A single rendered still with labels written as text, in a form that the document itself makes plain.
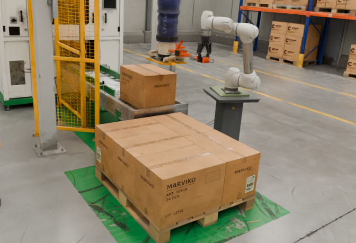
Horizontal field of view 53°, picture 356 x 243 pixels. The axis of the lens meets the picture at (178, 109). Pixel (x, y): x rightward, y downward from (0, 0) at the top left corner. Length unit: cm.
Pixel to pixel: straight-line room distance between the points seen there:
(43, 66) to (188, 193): 211
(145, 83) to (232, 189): 146
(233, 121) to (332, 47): 840
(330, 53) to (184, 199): 999
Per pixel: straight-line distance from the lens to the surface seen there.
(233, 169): 294
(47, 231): 302
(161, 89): 388
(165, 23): 357
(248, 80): 386
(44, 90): 404
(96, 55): 422
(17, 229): 309
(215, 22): 310
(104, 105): 440
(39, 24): 392
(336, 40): 1213
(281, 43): 1171
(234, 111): 405
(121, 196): 320
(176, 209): 273
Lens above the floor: 176
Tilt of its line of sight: 18 degrees down
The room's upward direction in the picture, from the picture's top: 4 degrees clockwise
